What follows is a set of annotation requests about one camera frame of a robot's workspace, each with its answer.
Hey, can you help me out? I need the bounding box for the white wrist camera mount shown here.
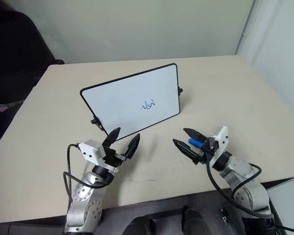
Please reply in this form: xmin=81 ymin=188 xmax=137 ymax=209
xmin=78 ymin=139 xmax=119 ymax=173
xmin=208 ymin=126 xmax=229 ymax=169

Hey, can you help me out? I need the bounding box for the dark rounded shape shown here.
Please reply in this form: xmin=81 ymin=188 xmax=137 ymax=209
xmin=181 ymin=207 xmax=211 ymax=235
xmin=122 ymin=216 xmax=157 ymax=235

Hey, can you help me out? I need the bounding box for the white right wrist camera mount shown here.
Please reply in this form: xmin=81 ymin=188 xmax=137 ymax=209
xmin=208 ymin=126 xmax=229 ymax=169

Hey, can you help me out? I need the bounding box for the white whiteboard with black frame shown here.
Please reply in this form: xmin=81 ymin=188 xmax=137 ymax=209
xmin=79 ymin=63 xmax=181 ymax=142

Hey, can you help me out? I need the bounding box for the small metal bracket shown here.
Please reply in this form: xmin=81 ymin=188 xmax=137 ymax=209
xmin=220 ymin=208 xmax=230 ymax=224

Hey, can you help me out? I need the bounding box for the black office chair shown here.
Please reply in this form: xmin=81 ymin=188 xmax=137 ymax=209
xmin=0 ymin=0 xmax=65 ymax=138

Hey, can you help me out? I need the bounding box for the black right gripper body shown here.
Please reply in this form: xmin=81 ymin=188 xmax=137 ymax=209
xmin=193 ymin=136 xmax=218 ymax=165

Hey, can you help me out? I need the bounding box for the white side cabinet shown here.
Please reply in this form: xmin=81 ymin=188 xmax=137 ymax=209
xmin=267 ymin=176 xmax=294 ymax=235

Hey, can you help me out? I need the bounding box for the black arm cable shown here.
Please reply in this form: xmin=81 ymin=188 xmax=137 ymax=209
xmin=62 ymin=143 xmax=109 ymax=204
xmin=205 ymin=156 xmax=294 ymax=233

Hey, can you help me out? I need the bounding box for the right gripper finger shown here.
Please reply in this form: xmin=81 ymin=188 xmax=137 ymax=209
xmin=172 ymin=138 xmax=200 ymax=165
xmin=183 ymin=127 xmax=208 ymax=143

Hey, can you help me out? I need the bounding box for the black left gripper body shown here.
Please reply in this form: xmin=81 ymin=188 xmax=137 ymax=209
xmin=103 ymin=146 xmax=127 ymax=170

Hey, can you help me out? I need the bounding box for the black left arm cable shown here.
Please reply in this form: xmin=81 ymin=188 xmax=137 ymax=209
xmin=62 ymin=143 xmax=109 ymax=204

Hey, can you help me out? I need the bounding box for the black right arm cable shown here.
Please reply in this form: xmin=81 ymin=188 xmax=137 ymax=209
xmin=205 ymin=156 xmax=294 ymax=233

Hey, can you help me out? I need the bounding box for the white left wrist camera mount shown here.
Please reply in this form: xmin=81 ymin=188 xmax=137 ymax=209
xmin=78 ymin=139 xmax=119 ymax=173

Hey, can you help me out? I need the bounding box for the blue plastic block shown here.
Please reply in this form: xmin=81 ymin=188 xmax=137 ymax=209
xmin=187 ymin=138 xmax=202 ymax=148

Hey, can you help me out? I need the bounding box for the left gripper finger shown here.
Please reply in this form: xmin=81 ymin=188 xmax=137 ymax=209
xmin=102 ymin=127 xmax=122 ymax=148
xmin=123 ymin=133 xmax=141 ymax=160

